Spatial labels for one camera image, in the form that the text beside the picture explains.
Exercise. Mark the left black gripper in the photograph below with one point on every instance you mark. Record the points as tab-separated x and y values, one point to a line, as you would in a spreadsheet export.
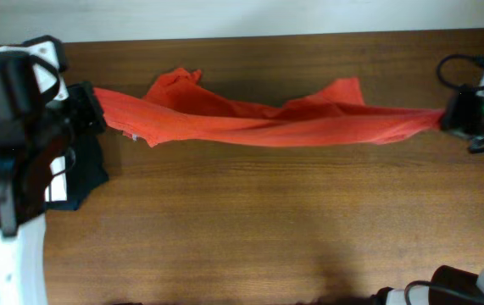
91	109

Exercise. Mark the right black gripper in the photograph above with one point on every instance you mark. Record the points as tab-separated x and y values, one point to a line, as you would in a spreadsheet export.
451	121

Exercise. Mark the orange red t-shirt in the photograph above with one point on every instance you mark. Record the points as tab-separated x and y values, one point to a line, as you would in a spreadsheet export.
177	108

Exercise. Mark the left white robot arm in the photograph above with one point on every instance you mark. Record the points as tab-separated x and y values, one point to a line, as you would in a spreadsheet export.
32	135

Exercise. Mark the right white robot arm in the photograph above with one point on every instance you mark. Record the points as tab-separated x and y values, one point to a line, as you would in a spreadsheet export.
448	285

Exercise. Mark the folded black garment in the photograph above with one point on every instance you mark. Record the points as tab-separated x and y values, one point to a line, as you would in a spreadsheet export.
85	176

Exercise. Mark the folded white pixel-print t-shirt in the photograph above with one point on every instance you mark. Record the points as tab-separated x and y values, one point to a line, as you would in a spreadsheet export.
57	190

